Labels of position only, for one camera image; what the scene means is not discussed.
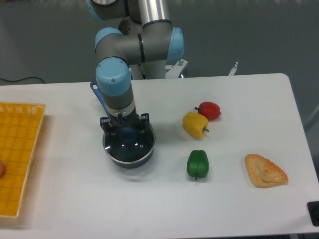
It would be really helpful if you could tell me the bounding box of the red bell pepper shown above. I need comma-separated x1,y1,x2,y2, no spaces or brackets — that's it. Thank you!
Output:
194,102,221,121

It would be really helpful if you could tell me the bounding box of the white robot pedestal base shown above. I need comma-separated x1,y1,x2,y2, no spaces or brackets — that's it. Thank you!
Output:
128,58,239,81

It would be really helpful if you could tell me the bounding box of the golden puff pastry turnover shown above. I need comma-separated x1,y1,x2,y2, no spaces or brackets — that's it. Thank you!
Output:
244,154,289,188

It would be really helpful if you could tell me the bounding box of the black cable on floor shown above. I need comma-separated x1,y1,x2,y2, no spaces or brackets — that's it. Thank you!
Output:
0,76,46,84

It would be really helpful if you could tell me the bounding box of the yellow bell pepper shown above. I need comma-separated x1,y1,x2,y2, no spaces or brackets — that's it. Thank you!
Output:
182,112,209,139

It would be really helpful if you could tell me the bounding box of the glass lid with blue knob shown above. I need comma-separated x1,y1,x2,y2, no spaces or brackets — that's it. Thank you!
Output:
102,124,156,168

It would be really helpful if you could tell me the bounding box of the green bell pepper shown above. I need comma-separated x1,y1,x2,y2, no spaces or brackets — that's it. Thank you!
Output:
186,150,209,180

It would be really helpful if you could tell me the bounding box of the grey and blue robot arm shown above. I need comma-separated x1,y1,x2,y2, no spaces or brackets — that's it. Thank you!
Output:
87,0,184,134

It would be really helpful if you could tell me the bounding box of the orange round object in basket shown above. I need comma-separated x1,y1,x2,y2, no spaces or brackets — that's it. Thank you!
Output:
0,161,5,177

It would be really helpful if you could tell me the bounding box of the yellow woven basket tray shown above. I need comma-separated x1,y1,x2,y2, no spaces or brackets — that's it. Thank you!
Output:
0,102,46,218

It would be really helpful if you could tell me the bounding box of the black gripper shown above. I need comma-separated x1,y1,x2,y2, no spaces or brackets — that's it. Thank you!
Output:
100,112,150,137

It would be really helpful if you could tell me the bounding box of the dark blue saucepan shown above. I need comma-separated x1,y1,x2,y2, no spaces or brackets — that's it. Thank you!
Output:
90,82,156,168

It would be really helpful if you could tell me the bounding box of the black device at table corner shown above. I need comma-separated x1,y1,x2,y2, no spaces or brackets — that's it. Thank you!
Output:
307,201,319,227

